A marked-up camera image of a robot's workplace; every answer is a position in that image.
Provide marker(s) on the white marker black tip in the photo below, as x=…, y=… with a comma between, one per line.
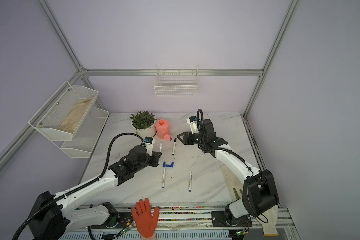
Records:
x=174, y=146

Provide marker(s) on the white lower mesh shelf bin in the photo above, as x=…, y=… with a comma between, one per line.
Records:
x=86, y=138

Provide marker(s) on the white knit glove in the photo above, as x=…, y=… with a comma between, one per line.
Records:
x=269, y=220

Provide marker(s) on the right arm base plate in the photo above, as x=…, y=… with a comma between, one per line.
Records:
x=225, y=219

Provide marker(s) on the white wire wall basket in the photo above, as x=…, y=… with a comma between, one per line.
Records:
x=176, y=80

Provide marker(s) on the beige glove in shelf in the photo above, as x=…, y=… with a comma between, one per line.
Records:
x=71, y=122

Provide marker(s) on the potted green plant white pot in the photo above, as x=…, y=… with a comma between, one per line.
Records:
x=144, y=124

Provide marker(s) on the white upper mesh shelf bin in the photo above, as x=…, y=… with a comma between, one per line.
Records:
x=48, y=118

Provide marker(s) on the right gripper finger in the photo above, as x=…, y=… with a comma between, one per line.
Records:
x=184, y=134
x=183, y=139

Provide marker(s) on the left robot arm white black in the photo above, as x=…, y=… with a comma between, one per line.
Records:
x=53, y=216

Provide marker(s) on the white mesh shelf bin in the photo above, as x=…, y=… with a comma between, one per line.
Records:
x=86, y=138
x=48, y=118

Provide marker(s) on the pink watering can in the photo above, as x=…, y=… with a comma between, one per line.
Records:
x=163, y=129

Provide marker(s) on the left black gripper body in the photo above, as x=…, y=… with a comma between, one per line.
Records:
x=153, y=160

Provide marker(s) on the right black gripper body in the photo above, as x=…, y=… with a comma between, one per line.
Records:
x=196, y=138

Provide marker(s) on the beige green work glove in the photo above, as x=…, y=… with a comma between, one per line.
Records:
x=235, y=186

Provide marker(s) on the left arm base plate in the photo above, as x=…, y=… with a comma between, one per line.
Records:
x=115, y=221

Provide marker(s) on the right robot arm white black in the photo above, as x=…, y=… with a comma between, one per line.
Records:
x=259, y=188

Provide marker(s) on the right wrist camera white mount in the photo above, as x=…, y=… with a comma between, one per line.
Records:
x=193, y=123

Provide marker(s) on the orange rubber glove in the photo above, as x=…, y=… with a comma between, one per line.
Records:
x=146, y=221

